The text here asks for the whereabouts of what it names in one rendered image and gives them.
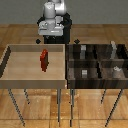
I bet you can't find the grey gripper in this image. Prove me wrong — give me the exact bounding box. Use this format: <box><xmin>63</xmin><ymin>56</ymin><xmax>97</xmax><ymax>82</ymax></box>
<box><xmin>37</xmin><ymin>17</ymin><xmax>65</xmax><ymax>37</ymax></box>

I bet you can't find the red cereal box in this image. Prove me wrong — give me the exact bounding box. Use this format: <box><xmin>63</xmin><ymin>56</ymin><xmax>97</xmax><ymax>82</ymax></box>
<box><xmin>39</xmin><ymin>48</ymin><xmax>50</xmax><ymax>72</ymax></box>

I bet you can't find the dark wooden compartment bin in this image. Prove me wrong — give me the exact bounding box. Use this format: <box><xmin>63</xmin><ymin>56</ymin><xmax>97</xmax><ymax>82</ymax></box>
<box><xmin>65</xmin><ymin>42</ymin><xmax>128</xmax><ymax>90</ymax></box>

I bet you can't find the small black diamond marker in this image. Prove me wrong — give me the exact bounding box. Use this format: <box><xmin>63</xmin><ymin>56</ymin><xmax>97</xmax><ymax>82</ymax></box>
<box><xmin>35</xmin><ymin>39</ymin><xmax>42</xmax><ymax>45</ymax></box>
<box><xmin>74</xmin><ymin>38</ymin><xmax>81</xmax><ymax>45</ymax></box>

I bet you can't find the grey translucent carton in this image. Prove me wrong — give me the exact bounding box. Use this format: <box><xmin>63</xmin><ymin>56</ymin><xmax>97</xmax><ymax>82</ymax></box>
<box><xmin>79</xmin><ymin>45</ymin><xmax>87</xmax><ymax>60</ymax></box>

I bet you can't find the light wooden bin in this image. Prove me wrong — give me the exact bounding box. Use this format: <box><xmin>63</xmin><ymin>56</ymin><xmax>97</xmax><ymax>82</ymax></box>
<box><xmin>0</xmin><ymin>43</ymin><xmax>67</xmax><ymax>90</ymax></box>

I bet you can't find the small grey translucent cube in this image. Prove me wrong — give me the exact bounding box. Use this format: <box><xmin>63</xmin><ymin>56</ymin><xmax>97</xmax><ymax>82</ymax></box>
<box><xmin>81</xmin><ymin>69</ymin><xmax>89</xmax><ymax>79</ymax></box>

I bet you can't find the grey translucent bottle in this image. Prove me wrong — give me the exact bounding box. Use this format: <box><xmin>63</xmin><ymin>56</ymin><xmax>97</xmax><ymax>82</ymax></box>
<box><xmin>110</xmin><ymin>40</ymin><xmax>118</xmax><ymax>60</ymax></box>

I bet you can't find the grey metal table leg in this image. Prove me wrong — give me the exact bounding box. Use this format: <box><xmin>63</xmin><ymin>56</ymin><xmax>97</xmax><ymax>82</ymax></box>
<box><xmin>100</xmin><ymin>88</ymin><xmax>108</xmax><ymax>105</ymax></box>
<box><xmin>6</xmin><ymin>88</ymin><xmax>26</xmax><ymax>128</ymax></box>
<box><xmin>22</xmin><ymin>88</ymin><xmax>31</xmax><ymax>105</ymax></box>
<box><xmin>56</xmin><ymin>88</ymin><xmax>63</xmax><ymax>123</ymax></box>
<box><xmin>69</xmin><ymin>88</ymin><xmax>76</xmax><ymax>128</ymax></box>
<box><xmin>104</xmin><ymin>88</ymin><xmax>123</xmax><ymax>128</ymax></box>

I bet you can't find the grey translucent can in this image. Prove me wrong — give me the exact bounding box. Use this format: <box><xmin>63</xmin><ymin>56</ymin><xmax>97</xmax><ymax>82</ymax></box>
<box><xmin>112</xmin><ymin>66</ymin><xmax>122</xmax><ymax>79</ymax></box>

